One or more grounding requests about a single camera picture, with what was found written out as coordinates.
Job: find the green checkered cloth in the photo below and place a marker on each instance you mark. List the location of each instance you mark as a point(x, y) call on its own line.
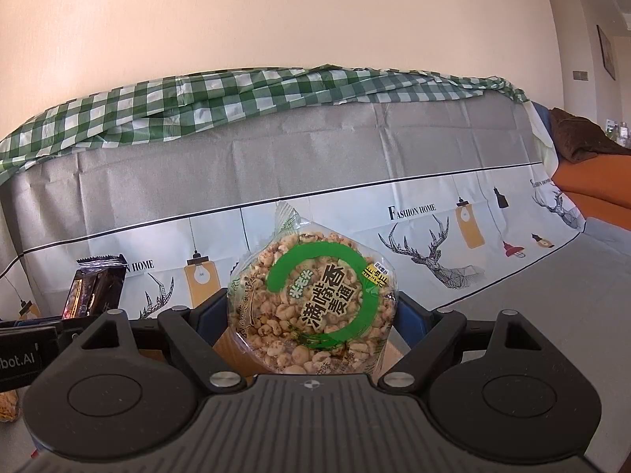
point(171, 108)

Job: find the brown cardboard box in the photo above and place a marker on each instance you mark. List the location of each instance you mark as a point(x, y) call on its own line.
point(363, 357)

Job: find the round puffed grain snack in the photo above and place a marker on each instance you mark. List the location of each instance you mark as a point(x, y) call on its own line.
point(311, 286)

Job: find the dark chocolate biscuit pack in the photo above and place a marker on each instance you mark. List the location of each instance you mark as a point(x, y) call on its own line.
point(96, 287)

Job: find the framed wall picture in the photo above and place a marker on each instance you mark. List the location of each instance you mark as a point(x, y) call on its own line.
point(607, 53)

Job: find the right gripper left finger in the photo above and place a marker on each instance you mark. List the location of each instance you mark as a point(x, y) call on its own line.
point(191, 335)

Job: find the orange cushion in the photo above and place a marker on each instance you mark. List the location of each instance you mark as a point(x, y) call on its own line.
point(600, 187)

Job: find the wall switch plate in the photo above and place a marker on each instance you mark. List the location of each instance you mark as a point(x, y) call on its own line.
point(580, 75)

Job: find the grey printed sofa cover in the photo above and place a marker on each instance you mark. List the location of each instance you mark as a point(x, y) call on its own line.
point(462, 182)

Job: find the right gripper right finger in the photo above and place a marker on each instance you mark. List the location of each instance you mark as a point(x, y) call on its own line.
point(432, 337)

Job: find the brown blanket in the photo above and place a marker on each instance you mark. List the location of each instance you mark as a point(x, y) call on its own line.
point(578, 139)

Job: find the clear bag of crackers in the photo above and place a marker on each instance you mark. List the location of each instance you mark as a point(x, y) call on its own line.
point(9, 406)

